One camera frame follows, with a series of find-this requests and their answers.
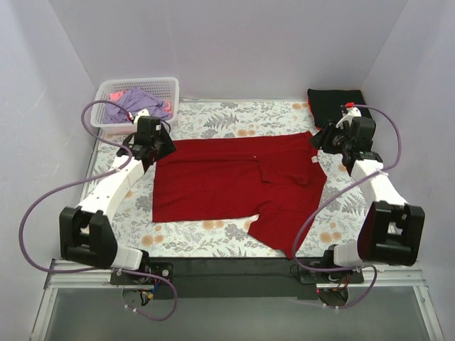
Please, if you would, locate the red t shirt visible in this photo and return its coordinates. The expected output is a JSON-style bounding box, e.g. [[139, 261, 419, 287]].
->
[[151, 132, 326, 259]]

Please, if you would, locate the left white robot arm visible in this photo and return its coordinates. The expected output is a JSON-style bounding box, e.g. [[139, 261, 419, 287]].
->
[[59, 116, 176, 284]]

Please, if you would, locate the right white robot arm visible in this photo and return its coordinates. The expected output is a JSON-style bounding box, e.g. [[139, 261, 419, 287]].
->
[[310, 117, 425, 283]]

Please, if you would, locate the folded black t shirt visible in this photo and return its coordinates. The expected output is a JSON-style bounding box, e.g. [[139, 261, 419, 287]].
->
[[307, 89, 366, 129]]

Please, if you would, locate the purple t shirt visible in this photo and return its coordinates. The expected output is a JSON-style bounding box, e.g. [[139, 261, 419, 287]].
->
[[103, 88, 173, 124]]

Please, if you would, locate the white plastic laundry basket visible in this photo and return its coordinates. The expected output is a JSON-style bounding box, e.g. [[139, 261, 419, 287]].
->
[[90, 77, 179, 135]]

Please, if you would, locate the pink t shirt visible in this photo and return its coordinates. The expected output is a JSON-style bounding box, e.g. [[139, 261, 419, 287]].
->
[[109, 91, 124, 102]]

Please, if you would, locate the floral patterned table mat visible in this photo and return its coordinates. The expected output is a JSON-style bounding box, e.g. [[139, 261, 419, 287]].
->
[[112, 101, 369, 257]]

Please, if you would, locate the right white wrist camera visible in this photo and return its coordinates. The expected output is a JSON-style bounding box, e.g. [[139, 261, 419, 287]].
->
[[336, 102, 362, 129]]

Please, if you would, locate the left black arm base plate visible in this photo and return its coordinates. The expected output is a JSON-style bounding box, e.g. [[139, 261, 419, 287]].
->
[[109, 261, 173, 286]]

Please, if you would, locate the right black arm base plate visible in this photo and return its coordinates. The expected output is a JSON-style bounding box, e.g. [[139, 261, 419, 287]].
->
[[289, 264, 364, 306]]

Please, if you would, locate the aluminium frame rail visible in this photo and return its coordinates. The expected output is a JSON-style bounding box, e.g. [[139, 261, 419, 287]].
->
[[45, 257, 424, 293]]

